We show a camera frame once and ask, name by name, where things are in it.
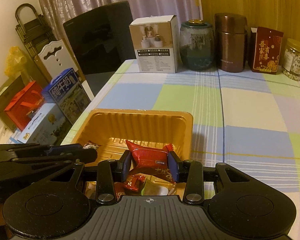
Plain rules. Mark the red gift bag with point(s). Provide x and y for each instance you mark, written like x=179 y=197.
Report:
x=21 y=105

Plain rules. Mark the clear jar with yellow lid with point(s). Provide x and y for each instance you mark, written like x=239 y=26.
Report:
x=293 y=61

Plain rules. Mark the white cardboard box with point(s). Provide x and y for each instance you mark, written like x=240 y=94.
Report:
x=155 y=47

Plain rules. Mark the blue milk carton box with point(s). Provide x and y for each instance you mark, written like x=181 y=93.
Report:
x=65 y=95

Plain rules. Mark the dark folding rack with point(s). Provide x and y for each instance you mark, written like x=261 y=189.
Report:
x=32 y=32

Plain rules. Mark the small red candy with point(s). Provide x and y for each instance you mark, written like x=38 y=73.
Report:
x=133 y=183
x=92 y=145

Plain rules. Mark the black monitor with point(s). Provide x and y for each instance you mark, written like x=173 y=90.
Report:
x=100 y=37

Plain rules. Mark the brown metal canister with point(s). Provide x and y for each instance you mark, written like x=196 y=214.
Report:
x=231 y=42

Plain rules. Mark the white chair back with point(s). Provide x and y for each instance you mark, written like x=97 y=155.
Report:
x=55 y=57

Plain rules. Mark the large red snack packet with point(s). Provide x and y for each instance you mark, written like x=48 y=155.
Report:
x=148 y=155

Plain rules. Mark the red gift box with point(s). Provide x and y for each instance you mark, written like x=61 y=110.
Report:
x=266 y=51

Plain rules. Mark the dark glass jar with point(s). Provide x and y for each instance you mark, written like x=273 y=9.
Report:
x=196 y=46

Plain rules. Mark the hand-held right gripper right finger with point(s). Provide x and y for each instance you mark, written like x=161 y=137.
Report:
x=173 y=166

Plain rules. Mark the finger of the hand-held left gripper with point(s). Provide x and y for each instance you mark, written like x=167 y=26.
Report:
x=90 y=156
x=65 y=149

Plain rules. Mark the brown cardboard box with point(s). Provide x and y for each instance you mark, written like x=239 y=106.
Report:
x=1 y=102

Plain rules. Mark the checked tablecloth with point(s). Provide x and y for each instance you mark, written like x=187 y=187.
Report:
x=240 y=120

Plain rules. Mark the yellow plastic bag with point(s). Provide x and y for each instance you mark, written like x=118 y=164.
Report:
x=15 y=60

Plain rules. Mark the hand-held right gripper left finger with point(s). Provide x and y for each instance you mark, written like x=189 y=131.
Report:
x=127 y=166

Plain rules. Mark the orange plastic tray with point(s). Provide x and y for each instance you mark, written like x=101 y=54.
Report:
x=140 y=125

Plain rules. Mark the light blue carton box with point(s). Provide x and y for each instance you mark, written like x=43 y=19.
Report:
x=45 y=125

